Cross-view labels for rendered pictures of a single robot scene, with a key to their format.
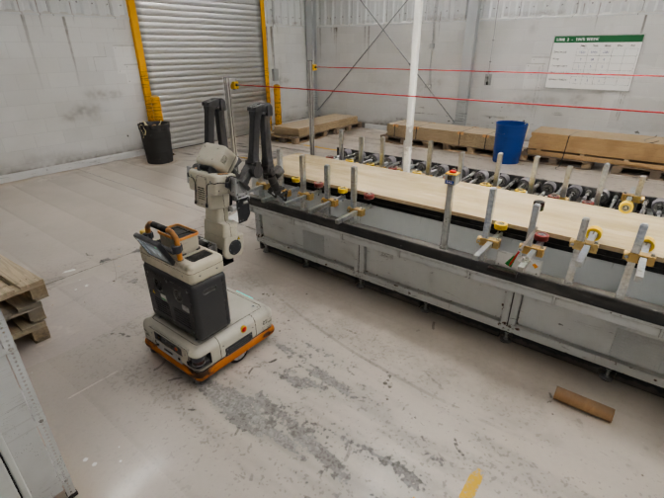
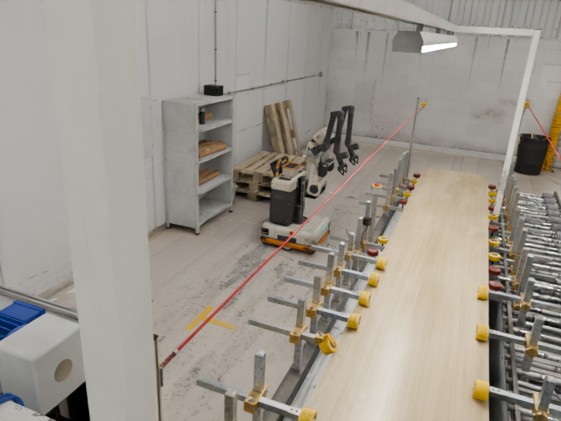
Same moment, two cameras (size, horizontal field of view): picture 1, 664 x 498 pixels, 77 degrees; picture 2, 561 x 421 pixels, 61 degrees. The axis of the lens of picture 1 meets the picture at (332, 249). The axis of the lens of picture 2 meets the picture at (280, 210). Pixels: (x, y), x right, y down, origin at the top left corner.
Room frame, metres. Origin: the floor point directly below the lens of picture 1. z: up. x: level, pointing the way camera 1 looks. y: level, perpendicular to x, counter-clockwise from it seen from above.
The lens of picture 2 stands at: (0.75, -4.07, 2.36)
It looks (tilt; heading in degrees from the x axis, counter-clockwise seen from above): 21 degrees down; 74
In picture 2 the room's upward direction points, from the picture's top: 3 degrees clockwise
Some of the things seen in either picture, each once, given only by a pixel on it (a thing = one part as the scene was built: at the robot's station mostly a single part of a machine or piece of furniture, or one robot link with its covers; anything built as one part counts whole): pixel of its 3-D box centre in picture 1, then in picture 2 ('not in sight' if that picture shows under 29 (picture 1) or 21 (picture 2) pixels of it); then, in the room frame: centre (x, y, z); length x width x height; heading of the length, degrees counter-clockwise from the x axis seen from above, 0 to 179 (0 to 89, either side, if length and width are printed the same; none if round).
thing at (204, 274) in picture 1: (189, 278); (290, 193); (2.34, 0.92, 0.59); 0.55 x 0.34 x 0.83; 52
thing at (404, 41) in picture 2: not in sight; (436, 41); (2.49, -1.35, 2.34); 2.40 x 0.12 x 0.08; 52
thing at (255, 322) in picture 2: not in sight; (281, 329); (1.36, -2.12, 0.95); 0.36 x 0.03 x 0.03; 142
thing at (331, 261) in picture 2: not in sight; (328, 288); (1.76, -1.75, 0.93); 0.04 x 0.04 x 0.48; 52
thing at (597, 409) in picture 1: (583, 403); not in sight; (1.80, -1.46, 0.04); 0.30 x 0.08 x 0.08; 52
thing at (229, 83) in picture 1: (236, 136); (415, 141); (3.82, 0.85, 1.20); 0.15 x 0.12 x 1.00; 52
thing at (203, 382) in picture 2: not in sight; (250, 398); (1.11, -2.56, 0.95); 0.50 x 0.04 x 0.04; 142
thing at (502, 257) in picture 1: (518, 263); not in sight; (2.22, -1.11, 0.75); 0.26 x 0.01 x 0.10; 52
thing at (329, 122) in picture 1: (318, 124); not in sight; (10.64, 0.32, 0.23); 2.41 x 0.77 x 0.17; 144
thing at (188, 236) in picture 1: (179, 239); (290, 169); (2.32, 0.93, 0.87); 0.23 x 0.15 x 0.11; 52
